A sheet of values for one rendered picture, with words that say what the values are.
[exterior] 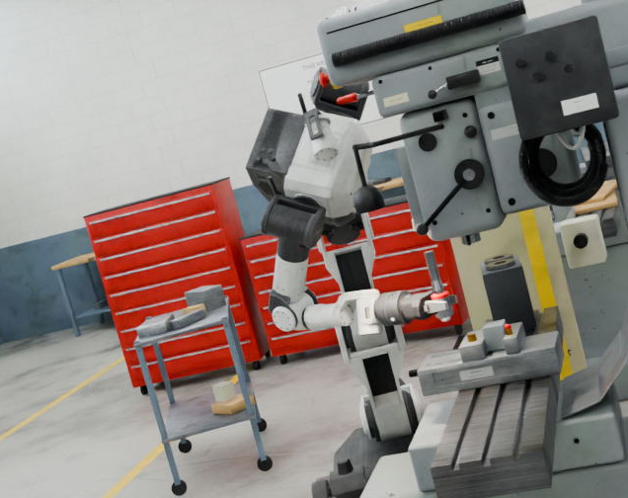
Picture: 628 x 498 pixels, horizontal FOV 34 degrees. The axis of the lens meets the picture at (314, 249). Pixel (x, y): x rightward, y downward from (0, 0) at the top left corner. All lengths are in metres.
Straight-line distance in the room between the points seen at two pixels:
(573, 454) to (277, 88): 9.80
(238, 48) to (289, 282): 9.40
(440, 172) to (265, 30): 9.68
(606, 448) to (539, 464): 0.42
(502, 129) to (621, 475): 0.85
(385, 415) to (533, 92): 1.49
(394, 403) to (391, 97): 1.21
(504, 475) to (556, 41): 0.88
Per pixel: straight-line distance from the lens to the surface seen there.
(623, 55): 2.41
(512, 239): 4.32
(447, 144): 2.45
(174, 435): 5.47
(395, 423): 3.36
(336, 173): 2.81
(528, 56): 2.16
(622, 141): 2.30
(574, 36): 2.16
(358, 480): 3.19
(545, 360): 2.58
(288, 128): 2.90
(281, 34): 12.01
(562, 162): 2.42
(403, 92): 2.44
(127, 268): 7.92
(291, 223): 2.76
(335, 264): 3.15
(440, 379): 2.63
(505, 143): 2.42
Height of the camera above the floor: 1.65
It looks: 6 degrees down
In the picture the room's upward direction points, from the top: 15 degrees counter-clockwise
